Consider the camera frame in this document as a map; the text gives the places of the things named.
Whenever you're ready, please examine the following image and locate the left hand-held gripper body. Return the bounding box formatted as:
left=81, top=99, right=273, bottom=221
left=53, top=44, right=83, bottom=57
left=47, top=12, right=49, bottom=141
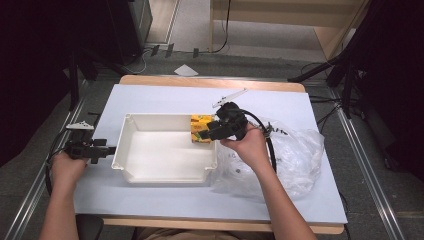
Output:
left=64, top=120, right=98, bottom=160

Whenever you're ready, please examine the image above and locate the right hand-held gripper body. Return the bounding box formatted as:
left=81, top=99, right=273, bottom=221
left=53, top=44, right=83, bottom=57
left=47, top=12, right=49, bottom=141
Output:
left=212, top=87, right=250, bottom=141

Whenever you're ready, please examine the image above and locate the yellow drink carton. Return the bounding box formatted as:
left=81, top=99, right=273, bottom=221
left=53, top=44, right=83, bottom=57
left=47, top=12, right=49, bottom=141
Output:
left=190, top=114, right=215, bottom=144

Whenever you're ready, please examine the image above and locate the white plastic bin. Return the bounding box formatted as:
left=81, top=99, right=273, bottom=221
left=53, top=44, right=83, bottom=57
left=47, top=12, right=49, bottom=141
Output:
left=111, top=113, right=219, bottom=185

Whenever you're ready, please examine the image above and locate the clear plastic bag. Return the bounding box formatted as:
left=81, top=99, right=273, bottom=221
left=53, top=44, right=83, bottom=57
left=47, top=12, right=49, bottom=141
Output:
left=210, top=116, right=325, bottom=202

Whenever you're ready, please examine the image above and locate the person's left hand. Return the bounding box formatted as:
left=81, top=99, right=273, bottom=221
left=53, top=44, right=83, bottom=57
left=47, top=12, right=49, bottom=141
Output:
left=49, top=151, right=89, bottom=188

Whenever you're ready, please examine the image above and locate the person's right hand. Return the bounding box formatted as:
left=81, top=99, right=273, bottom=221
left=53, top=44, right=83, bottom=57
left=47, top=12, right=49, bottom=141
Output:
left=219, top=124, right=276, bottom=175

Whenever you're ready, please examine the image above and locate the wooden table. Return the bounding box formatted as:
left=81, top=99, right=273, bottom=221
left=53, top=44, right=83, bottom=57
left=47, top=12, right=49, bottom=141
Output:
left=101, top=74, right=345, bottom=235

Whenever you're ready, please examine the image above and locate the white paper sheet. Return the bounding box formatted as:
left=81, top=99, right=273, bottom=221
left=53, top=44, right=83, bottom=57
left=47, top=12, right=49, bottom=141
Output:
left=173, top=63, right=200, bottom=77

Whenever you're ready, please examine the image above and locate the black metal stand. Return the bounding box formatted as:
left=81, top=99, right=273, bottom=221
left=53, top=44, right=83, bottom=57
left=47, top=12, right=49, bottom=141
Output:
left=65, top=49, right=99, bottom=112
left=287, top=49, right=359, bottom=119

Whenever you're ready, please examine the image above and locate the white table cover sheet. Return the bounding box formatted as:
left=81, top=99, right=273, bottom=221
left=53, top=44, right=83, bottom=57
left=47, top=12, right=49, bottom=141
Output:
left=73, top=83, right=348, bottom=224

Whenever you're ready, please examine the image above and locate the black chair seat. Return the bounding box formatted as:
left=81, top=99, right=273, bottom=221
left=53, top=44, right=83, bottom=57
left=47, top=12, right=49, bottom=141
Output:
left=75, top=214, right=105, bottom=240

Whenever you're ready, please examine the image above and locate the black curtain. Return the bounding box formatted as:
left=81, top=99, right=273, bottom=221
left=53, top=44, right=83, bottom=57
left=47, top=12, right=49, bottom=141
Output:
left=0, top=0, right=113, bottom=168
left=346, top=0, right=424, bottom=183

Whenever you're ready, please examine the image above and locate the light wooden furniture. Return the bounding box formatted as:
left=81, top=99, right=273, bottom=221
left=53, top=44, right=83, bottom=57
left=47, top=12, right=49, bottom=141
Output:
left=209, top=0, right=372, bottom=62

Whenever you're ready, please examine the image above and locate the black cabinet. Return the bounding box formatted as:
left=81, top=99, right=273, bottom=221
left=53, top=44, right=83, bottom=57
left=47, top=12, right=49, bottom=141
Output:
left=105, top=0, right=154, bottom=65

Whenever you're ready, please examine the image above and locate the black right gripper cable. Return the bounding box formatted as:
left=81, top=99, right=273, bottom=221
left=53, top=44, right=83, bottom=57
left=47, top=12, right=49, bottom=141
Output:
left=238, top=108, right=278, bottom=174

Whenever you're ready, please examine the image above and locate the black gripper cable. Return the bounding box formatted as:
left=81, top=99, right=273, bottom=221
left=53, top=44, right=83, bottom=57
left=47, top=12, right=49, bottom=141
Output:
left=238, top=108, right=278, bottom=174
left=44, top=129, right=74, bottom=196

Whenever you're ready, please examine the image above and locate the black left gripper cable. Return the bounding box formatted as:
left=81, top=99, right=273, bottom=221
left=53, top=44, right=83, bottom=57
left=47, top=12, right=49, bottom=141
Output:
left=44, top=129, right=74, bottom=196

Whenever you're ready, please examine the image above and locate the metal floor rail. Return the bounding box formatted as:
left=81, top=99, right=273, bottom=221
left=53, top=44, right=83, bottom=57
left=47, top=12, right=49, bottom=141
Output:
left=2, top=79, right=88, bottom=240
left=332, top=83, right=407, bottom=240

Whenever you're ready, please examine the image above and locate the black hanging cable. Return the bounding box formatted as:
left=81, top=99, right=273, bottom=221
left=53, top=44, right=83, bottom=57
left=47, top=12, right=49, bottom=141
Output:
left=211, top=0, right=232, bottom=55

